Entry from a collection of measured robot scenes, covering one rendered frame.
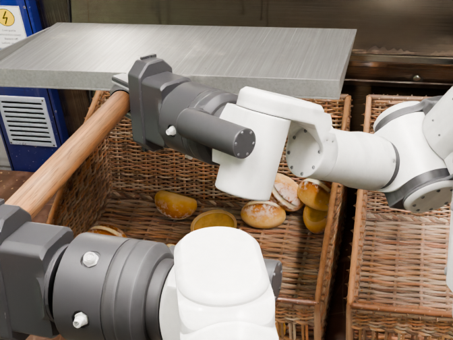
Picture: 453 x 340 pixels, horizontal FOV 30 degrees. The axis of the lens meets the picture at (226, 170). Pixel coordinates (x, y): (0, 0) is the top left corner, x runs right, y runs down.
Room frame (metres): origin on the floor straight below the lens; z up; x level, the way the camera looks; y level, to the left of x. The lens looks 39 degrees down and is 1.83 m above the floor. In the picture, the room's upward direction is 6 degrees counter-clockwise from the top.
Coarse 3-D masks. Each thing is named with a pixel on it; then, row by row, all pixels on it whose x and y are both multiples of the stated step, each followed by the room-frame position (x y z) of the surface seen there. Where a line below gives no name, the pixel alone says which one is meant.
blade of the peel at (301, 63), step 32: (64, 32) 1.34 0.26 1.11; (96, 32) 1.33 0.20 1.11; (128, 32) 1.32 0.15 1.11; (160, 32) 1.31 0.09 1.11; (192, 32) 1.30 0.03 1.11; (224, 32) 1.29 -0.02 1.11; (256, 32) 1.28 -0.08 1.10; (288, 32) 1.27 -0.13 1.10; (320, 32) 1.26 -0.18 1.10; (352, 32) 1.25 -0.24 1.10; (0, 64) 1.16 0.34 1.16; (32, 64) 1.16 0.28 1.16; (64, 64) 1.15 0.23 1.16; (96, 64) 1.14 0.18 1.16; (128, 64) 1.13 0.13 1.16; (192, 64) 1.12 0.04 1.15; (224, 64) 1.11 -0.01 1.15; (256, 64) 1.10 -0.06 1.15; (288, 64) 1.09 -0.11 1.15; (320, 64) 1.09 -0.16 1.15; (320, 96) 0.94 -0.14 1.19
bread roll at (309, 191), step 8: (304, 184) 1.36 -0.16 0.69; (312, 184) 1.35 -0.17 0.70; (320, 184) 1.34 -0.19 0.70; (328, 184) 1.34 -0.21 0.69; (304, 192) 1.34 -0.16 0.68; (312, 192) 1.33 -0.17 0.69; (320, 192) 1.32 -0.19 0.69; (304, 200) 1.34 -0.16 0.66; (312, 200) 1.32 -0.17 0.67; (320, 200) 1.31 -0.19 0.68; (328, 200) 1.31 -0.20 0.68; (320, 208) 1.31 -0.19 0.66
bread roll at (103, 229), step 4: (104, 224) 1.35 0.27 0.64; (92, 228) 1.35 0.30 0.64; (96, 228) 1.34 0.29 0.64; (100, 228) 1.34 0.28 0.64; (104, 228) 1.33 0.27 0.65; (108, 228) 1.33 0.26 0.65; (112, 228) 1.33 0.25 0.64; (116, 228) 1.34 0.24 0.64; (92, 232) 1.33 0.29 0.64; (96, 232) 1.33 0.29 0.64; (100, 232) 1.32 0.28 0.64; (104, 232) 1.32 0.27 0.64; (108, 232) 1.32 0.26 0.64; (112, 232) 1.32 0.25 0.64; (116, 232) 1.32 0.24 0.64; (120, 232) 1.33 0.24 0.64; (120, 236) 1.32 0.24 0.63; (124, 236) 1.32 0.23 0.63
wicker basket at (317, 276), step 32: (96, 96) 1.54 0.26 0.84; (128, 128) 1.54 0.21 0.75; (96, 160) 1.48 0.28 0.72; (128, 160) 1.53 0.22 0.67; (160, 160) 1.50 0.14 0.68; (192, 160) 1.48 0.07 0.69; (64, 192) 1.31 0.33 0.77; (96, 192) 1.45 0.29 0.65; (128, 192) 1.50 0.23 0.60; (192, 192) 1.46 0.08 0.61; (64, 224) 1.29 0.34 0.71; (96, 224) 1.41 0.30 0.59; (128, 224) 1.40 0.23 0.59; (160, 224) 1.39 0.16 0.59; (288, 224) 1.35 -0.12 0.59; (288, 256) 1.25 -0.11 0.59; (320, 256) 1.08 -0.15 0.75; (288, 288) 1.16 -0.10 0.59; (320, 288) 1.01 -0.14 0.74; (288, 320) 1.00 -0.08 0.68; (320, 320) 1.00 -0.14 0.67
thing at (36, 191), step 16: (112, 96) 0.91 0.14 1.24; (128, 96) 0.92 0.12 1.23; (96, 112) 0.86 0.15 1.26; (112, 112) 0.86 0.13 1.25; (80, 128) 0.81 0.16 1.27; (96, 128) 0.81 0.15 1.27; (112, 128) 0.85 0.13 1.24; (64, 144) 0.76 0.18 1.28; (80, 144) 0.76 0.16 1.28; (96, 144) 0.79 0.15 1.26; (48, 160) 0.72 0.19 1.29; (64, 160) 0.72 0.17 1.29; (80, 160) 0.74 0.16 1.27; (32, 176) 0.68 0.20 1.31; (48, 176) 0.68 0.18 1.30; (64, 176) 0.70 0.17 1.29; (16, 192) 0.65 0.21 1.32; (32, 192) 0.65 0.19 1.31; (48, 192) 0.66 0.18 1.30; (32, 208) 0.63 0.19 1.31
